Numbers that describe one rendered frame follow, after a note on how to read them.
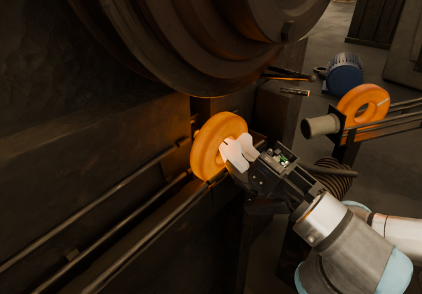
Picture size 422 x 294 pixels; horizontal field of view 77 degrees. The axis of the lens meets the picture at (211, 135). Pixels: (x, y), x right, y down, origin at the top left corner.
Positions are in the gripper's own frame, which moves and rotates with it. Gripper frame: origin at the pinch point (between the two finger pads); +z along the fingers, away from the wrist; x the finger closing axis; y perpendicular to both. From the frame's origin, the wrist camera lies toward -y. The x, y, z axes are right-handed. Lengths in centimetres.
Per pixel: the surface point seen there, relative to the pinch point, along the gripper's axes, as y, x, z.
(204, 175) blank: -2.8, 6.8, -2.2
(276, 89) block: 4.9, -21.1, 2.1
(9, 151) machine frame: 9.5, 32.4, 11.0
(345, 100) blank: 3.4, -38.8, -11.0
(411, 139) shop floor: -62, -176, -51
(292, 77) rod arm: 16.5, -8.7, -3.9
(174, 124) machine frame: 3.5, 7.2, 7.7
